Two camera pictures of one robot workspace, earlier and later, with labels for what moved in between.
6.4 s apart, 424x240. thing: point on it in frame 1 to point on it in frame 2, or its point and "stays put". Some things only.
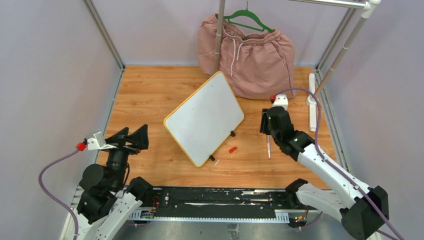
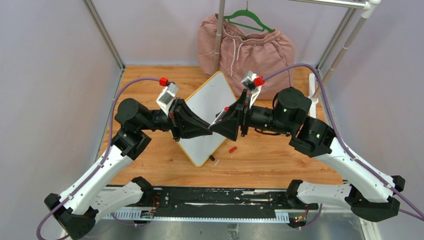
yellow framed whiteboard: (204, 120) stays put
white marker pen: (268, 139) to (226, 109)
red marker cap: (232, 149) stays put
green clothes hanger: (246, 12) stays put
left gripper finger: (120, 135) to (188, 114)
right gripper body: (264, 128) to (246, 122)
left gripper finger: (139, 138) to (191, 128)
